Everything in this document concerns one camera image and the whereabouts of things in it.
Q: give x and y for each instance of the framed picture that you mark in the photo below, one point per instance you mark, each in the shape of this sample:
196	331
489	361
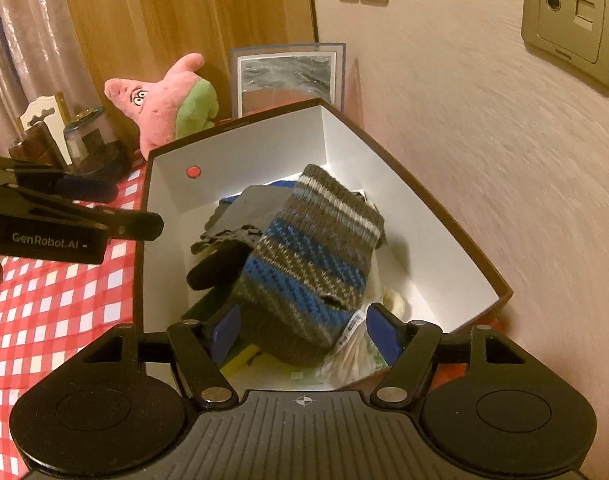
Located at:
284	75

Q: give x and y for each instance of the brown box with white inside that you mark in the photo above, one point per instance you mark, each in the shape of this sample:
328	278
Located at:
434	210

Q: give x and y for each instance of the wooden door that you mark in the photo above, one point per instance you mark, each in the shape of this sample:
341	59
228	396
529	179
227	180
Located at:
184	10

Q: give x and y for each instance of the large beige wall socket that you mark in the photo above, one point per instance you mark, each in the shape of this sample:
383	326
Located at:
569	15

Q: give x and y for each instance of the beige patterned curtain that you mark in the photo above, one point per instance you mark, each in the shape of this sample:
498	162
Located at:
14	60

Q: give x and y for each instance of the brown cylindrical canister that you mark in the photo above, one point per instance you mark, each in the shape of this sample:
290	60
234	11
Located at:
39	145

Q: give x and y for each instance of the green scouring sponge pack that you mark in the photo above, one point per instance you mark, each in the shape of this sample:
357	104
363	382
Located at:
239	360

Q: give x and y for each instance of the glass jar with dark base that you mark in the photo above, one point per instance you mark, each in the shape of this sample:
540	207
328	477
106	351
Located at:
84	145

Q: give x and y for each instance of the white wooden chair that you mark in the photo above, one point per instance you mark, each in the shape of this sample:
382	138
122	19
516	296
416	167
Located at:
37	112

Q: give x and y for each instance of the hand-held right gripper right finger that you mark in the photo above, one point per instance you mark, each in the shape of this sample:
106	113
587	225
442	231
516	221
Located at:
384	335

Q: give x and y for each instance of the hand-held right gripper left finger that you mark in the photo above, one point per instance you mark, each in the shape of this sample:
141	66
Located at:
224	335

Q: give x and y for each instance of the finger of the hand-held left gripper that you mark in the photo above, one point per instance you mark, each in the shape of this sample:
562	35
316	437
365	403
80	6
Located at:
129	225
87	189

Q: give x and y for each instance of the white scrunchie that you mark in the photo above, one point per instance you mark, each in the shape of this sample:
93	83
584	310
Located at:
397	302

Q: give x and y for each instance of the dark grey cloth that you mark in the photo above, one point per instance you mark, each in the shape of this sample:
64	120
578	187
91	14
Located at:
214	270

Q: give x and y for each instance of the large grey cloth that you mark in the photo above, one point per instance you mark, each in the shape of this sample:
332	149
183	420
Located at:
254	210

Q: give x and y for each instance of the pink starfish plush toy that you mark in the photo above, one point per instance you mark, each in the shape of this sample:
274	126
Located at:
159	105

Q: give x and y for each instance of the red checkered tablecloth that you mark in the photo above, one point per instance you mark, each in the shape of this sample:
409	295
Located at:
59	300

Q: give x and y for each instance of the clear bag of cotton swabs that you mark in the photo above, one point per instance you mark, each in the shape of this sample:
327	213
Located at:
354	355

